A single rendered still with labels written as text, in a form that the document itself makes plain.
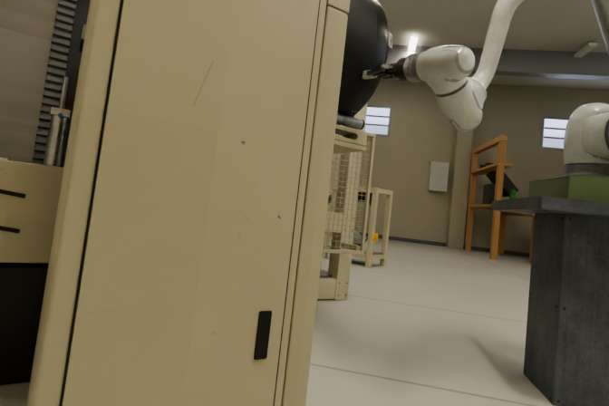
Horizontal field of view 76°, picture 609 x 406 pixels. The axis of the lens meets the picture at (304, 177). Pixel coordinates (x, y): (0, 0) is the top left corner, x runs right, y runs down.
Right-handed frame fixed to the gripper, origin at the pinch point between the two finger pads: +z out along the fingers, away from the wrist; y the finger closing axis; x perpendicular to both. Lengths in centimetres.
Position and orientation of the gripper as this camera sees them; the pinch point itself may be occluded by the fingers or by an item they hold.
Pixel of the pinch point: (370, 73)
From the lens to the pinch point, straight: 150.9
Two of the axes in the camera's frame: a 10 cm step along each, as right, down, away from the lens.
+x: -1.8, 9.8, 0.5
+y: -8.4, -1.2, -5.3
